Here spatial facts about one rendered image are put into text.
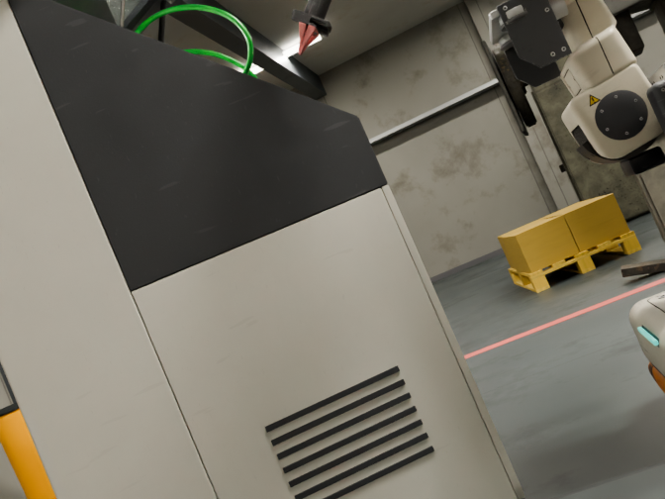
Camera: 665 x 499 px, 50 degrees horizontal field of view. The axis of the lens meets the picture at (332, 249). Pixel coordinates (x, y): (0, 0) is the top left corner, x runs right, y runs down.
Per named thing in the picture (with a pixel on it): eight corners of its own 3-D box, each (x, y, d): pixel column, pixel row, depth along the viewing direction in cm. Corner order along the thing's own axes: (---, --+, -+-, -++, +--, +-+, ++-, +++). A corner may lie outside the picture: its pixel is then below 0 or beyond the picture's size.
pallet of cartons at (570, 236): (514, 283, 613) (494, 238, 615) (613, 243, 594) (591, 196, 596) (521, 299, 495) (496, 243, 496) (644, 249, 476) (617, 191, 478)
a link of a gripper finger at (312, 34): (285, 51, 192) (298, 19, 192) (310, 60, 191) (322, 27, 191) (280, 45, 185) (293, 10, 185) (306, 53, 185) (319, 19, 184)
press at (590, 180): (560, 241, 842) (475, 51, 851) (653, 201, 818) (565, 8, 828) (574, 245, 715) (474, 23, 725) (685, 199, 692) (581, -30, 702)
